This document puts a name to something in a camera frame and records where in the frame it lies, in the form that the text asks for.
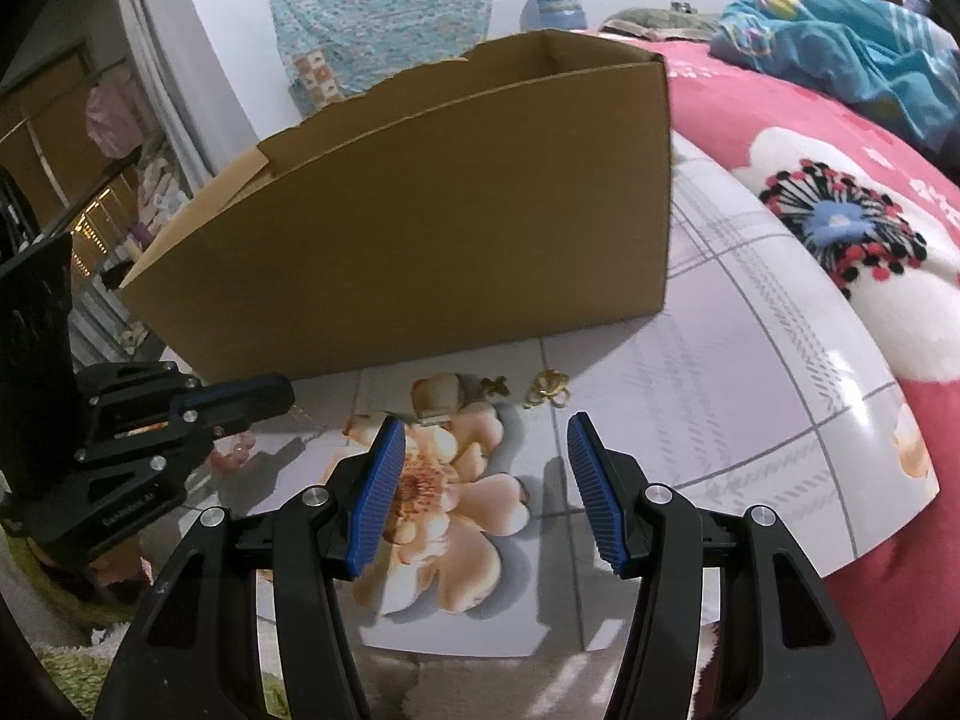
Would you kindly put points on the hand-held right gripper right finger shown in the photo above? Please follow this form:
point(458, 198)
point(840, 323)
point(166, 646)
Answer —
point(592, 499)

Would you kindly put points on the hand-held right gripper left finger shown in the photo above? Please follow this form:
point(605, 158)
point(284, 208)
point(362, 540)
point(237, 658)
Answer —
point(379, 499)

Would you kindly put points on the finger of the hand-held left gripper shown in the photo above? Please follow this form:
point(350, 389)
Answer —
point(127, 499)
point(240, 396)

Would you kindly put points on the brown cardboard box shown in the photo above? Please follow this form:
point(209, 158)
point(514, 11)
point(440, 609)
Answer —
point(450, 225)

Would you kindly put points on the metal railing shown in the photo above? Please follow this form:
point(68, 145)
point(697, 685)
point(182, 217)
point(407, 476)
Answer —
point(97, 255)

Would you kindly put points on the white clothes pile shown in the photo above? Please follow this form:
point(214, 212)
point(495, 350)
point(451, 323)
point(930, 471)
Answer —
point(161, 180)

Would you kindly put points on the brown wooden wardrobe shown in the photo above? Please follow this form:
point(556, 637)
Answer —
point(45, 105)

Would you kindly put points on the pink hanging clothing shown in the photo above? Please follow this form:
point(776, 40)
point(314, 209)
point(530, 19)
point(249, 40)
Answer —
point(112, 116)

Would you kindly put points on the teal patterned hanging cloth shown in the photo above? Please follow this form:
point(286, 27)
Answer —
point(375, 7)

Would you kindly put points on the pink floral bed sheet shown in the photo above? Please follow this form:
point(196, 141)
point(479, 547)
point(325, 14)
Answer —
point(750, 105)

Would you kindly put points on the grey green cloth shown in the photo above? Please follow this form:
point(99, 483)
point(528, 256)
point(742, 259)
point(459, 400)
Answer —
point(652, 21)

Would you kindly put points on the blue water jug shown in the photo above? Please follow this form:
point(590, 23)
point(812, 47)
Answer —
point(555, 7)

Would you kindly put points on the blue printed blanket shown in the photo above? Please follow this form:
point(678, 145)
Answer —
point(840, 45)

